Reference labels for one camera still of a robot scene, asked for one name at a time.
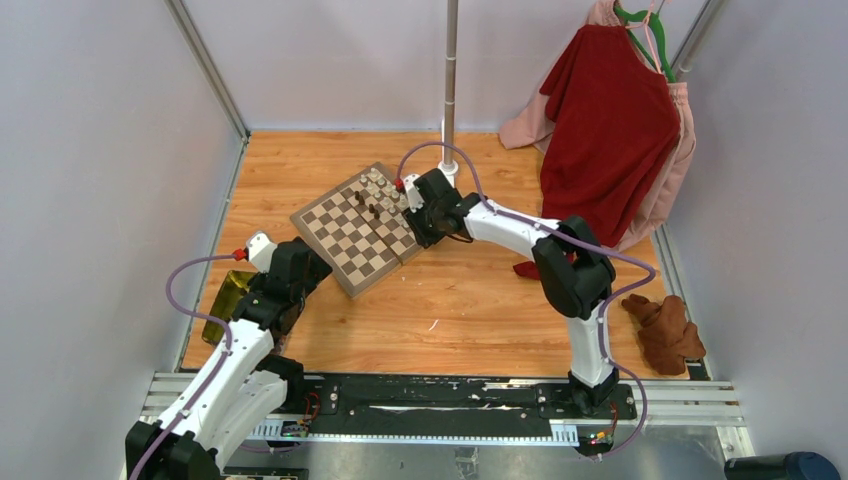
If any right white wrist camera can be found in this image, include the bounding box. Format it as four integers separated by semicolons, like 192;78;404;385
395;173;424;213

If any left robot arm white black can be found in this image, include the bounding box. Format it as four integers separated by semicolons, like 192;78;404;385
125;231;332;479

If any pink garment on hanger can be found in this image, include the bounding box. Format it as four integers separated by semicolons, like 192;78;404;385
498;0;698;253

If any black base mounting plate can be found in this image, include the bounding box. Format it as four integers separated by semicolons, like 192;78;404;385
255;374;638;443

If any gold metal tray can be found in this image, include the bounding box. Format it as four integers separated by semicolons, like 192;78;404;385
201;270;256;347

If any white stand base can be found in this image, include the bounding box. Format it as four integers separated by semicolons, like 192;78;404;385
437;159;459;187

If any brown crumpled cloth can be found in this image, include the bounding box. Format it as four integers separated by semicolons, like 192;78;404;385
621;294;707;376

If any grey metal stand pole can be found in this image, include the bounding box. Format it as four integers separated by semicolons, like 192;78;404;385
441;0;459;145

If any green clothes hanger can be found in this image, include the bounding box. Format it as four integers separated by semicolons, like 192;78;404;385
613;1;677;83

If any wooden folding chess board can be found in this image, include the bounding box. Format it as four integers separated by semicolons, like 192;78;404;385
290;162;422;298

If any aluminium rail frame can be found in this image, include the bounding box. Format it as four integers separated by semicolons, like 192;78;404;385
125;371;754;479

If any dark blue bottle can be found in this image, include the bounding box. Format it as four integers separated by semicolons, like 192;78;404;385
723;451;842;480

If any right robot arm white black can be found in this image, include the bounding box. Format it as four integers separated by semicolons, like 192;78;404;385
395;169;619;418

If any red shirt on hanger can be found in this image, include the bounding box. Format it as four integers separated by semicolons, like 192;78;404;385
513;23;682;280

